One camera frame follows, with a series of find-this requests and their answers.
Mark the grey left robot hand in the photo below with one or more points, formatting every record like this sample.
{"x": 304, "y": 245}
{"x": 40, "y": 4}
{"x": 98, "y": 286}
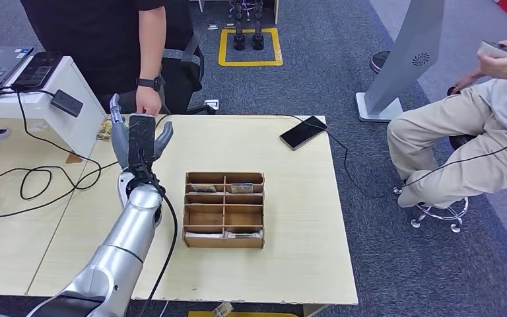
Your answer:
{"x": 120, "y": 140}

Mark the standing person's left hand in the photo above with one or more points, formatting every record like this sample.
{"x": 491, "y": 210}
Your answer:
{"x": 148, "y": 103}

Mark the seated person's right hand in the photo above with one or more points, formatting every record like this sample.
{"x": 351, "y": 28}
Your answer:
{"x": 465, "y": 81}

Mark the white handheld controller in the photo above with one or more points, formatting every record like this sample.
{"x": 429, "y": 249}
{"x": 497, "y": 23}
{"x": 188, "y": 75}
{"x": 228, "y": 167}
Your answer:
{"x": 492, "y": 48}

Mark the wooden card organizer box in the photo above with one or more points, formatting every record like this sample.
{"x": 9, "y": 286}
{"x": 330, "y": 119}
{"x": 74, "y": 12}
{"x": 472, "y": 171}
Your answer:
{"x": 223, "y": 243}

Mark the standing person's left forearm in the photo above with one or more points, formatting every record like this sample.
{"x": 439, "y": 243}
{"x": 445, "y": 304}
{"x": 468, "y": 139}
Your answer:
{"x": 152, "y": 48}

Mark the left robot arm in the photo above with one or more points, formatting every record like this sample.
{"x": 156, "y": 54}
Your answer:
{"x": 122, "y": 245}

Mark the seated person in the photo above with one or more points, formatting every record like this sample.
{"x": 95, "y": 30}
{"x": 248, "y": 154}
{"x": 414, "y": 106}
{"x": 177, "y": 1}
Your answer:
{"x": 446, "y": 131}

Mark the standing person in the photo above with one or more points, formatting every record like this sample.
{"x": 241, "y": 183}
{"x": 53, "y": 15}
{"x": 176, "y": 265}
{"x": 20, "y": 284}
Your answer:
{"x": 83, "y": 39}

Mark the black round knob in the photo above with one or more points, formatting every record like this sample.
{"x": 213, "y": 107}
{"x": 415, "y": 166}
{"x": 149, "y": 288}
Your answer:
{"x": 449, "y": 92}

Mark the black wristwatch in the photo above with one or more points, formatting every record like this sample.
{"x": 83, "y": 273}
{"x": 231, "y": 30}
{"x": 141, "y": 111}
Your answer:
{"x": 148, "y": 83}

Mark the black office chair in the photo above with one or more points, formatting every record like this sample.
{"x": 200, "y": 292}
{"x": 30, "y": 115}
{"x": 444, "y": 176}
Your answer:
{"x": 179, "y": 87}

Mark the brown cardboard wedge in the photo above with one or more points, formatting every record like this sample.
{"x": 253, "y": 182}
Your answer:
{"x": 74, "y": 159}

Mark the chrome stool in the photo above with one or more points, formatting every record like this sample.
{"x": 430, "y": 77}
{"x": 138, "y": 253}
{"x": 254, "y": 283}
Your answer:
{"x": 457, "y": 141}

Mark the small white floor marker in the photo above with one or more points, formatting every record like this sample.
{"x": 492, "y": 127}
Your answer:
{"x": 212, "y": 104}
{"x": 213, "y": 26}

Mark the grey kiosk stand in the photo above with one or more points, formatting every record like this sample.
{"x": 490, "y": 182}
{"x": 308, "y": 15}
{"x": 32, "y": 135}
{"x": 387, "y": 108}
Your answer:
{"x": 406, "y": 57}

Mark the white desk riser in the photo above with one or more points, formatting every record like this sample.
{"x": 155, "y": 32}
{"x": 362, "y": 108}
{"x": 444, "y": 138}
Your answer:
{"x": 61, "y": 116}

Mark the black power adapter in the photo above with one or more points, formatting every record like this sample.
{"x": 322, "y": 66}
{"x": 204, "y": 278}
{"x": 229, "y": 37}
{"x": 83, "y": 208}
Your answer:
{"x": 66, "y": 103}

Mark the round floor base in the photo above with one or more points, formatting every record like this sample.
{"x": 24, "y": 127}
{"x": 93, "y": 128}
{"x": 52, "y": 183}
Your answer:
{"x": 378, "y": 61}

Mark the black smartphone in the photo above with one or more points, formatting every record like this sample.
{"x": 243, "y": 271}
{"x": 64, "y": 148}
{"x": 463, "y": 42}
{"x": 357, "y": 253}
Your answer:
{"x": 303, "y": 133}
{"x": 38, "y": 70}

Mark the standing humanoid robot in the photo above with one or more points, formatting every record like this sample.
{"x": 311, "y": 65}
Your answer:
{"x": 239, "y": 41}

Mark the grey computer mouse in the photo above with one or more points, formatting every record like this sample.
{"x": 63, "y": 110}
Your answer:
{"x": 0, "y": 134}

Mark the yellow board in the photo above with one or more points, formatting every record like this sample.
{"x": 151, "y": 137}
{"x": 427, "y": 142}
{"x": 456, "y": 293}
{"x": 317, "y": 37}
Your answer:
{"x": 253, "y": 314}

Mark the wrist camera with black bracket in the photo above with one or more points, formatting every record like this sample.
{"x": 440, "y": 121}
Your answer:
{"x": 142, "y": 135}

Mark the white frame post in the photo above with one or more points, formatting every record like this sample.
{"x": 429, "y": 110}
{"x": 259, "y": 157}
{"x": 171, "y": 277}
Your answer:
{"x": 276, "y": 11}

